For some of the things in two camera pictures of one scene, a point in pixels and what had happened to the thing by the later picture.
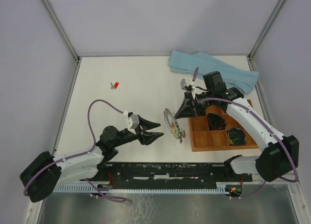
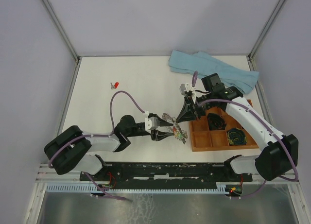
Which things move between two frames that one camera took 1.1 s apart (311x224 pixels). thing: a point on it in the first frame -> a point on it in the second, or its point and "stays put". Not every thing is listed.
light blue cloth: [185, 63] stays put
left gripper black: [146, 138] -> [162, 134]
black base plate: [179, 172] stays put
